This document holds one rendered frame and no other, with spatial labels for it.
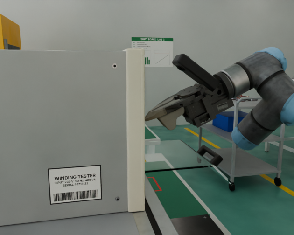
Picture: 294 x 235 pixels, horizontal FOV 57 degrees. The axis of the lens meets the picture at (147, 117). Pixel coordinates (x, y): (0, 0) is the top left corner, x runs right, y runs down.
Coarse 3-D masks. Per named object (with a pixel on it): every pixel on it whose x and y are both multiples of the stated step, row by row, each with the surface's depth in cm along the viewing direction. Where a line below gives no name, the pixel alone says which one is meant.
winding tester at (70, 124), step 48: (0, 96) 29; (48, 96) 30; (96, 96) 31; (144, 96) 32; (0, 144) 30; (48, 144) 31; (96, 144) 32; (144, 144) 34; (0, 192) 31; (48, 192) 32; (96, 192) 34; (144, 192) 35
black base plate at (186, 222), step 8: (192, 216) 98; (200, 216) 98; (208, 216) 98; (176, 224) 93; (184, 224) 93; (192, 224) 93; (200, 224) 93; (208, 224) 93; (216, 224) 93; (184, 232) 88; (192, 232) 88; (200, 232) 88; (208, 232) 88; (216, 232) 88
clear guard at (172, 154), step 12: (156, 144) 83; (168, 144) 83; (180, 144) 83; (156, 156) 72; (168, 156) 72; (180, 156) 72; (192, 156) 72; (156, 168) 64; (168, 168) 64; (180, 168) 64; (192, 168) 65; (216, 168) 66; (228, 180) 68
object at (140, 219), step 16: (160, 208) 36; (16, 224) 32; (32, 224) 32; (48, 224) 32; (64, 224) 32; (80, 224) 32; (96, 224) 32; (112, 224) 32; (128, 224) 32; (144, 224) 32; (160, 224) 32
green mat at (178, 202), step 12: (156, 180) 133; (168, 180) 133; (180, 180) 133; (156, 192) 121; (168, 192) 121; (180, 192) 121; (168, 204) 110; (180, 204) 110; (192, 204) 110; (180, 216) 101
